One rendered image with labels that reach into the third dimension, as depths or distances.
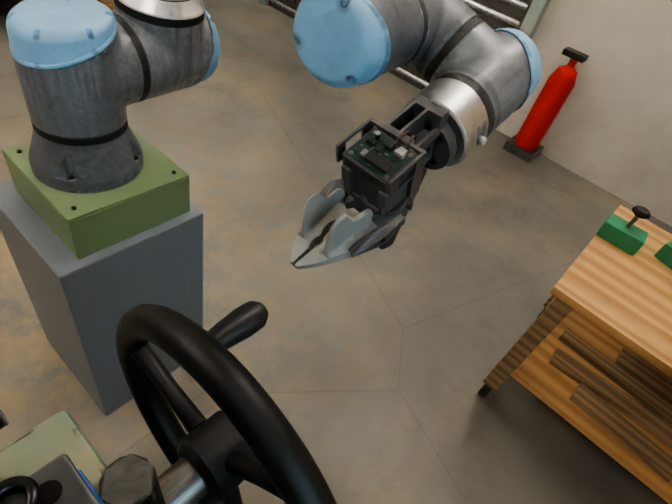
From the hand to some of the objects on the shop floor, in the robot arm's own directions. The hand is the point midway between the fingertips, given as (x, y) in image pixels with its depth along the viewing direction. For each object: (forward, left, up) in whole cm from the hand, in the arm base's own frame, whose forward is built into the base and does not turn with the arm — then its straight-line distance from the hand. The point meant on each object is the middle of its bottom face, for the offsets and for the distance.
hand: (303, 260), depth 45 cm
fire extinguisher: (-36, +246, -88) cm, 263 cm away
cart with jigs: (+55, +101, -89) cm, 145 cm away
